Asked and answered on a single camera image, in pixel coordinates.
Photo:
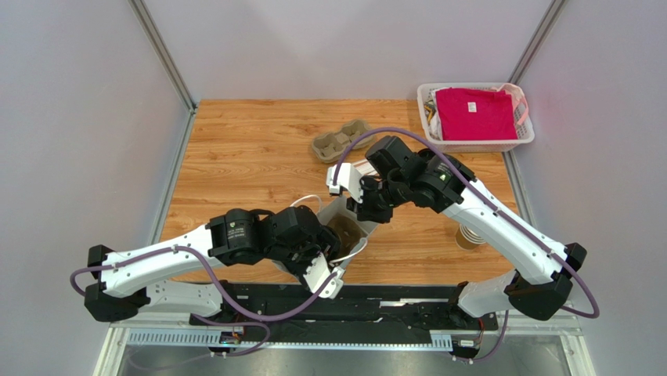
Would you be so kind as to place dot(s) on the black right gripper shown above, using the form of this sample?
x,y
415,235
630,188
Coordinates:
x,y
368,203

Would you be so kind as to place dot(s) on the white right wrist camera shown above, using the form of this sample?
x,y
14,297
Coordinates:
x,y
345,178

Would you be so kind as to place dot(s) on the cardboard cup carrier tray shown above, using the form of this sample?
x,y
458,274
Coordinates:
x,y
329,146

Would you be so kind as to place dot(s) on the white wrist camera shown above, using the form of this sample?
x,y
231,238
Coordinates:
x,y
321,274
345,178

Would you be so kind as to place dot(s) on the left aluminium corner post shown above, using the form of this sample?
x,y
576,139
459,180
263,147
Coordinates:
x,y
148,24

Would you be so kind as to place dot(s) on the white plastic basket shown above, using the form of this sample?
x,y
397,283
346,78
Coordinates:
x,y
433,131

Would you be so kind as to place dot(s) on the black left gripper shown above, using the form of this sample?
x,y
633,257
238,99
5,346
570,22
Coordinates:
x,y
325,242

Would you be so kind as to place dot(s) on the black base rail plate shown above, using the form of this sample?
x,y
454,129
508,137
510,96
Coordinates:
x,y
364,315

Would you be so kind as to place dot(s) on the stack of black lids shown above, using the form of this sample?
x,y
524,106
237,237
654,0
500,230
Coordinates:
x,y
426,154

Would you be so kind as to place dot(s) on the aluminium corner post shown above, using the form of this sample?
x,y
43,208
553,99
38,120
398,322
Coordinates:
x,y
541,33
148,24

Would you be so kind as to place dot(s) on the right aluminium corner post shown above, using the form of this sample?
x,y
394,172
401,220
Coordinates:
x,y
541,33

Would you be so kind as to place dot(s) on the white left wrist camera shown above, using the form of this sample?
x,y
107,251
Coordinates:
x,y
321,274

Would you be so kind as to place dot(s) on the pink folded cloth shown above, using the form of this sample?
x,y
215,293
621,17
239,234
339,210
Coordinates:
x,y
475,115

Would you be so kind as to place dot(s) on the stack of paper cups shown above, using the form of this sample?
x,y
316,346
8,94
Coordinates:
x,y
467,239

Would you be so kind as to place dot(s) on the white wrapped straw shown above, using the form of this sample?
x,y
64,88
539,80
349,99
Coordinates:
x,y
364,167

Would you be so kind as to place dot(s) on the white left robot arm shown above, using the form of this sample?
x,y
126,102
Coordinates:
x,y
115,284

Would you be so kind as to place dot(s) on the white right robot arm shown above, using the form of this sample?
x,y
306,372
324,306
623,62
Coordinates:
x,y
544,270

